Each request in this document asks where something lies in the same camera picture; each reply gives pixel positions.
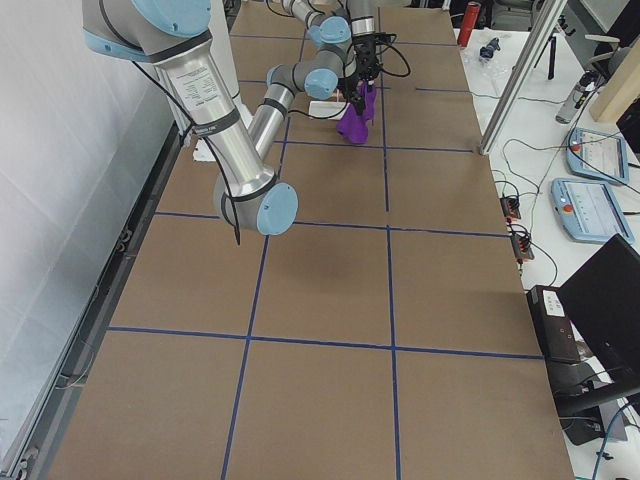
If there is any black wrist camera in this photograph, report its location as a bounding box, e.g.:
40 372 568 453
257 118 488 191
374 32 397 44

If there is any red bottle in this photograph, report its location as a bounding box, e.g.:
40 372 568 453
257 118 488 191
457 1 481 48

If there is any near blue teach pendant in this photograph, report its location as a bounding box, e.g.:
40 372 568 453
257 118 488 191
551 178 635 244

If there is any white rack base tray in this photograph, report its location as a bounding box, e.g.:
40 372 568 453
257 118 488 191
308 100 348 121

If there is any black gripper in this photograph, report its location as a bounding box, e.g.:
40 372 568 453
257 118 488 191
353 33 382 82
341 74 364 113

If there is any black monitor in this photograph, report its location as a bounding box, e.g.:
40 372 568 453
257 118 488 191
557 234 639 374

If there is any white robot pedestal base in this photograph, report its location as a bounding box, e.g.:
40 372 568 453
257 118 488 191
167 1 251 163

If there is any blue teach pendant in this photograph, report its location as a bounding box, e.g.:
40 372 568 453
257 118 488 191
566 127 630 185
551 178 635 244

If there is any far blue teach pendant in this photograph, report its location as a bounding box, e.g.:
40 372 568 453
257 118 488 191
566 127 630 185

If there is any grey aluminium frame post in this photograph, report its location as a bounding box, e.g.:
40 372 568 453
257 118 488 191
479 0 567 155

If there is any purple microfiber towel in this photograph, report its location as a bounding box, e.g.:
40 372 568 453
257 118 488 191
336 82 377 145

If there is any black computer box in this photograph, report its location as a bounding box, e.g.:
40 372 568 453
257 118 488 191
526 285 586 365

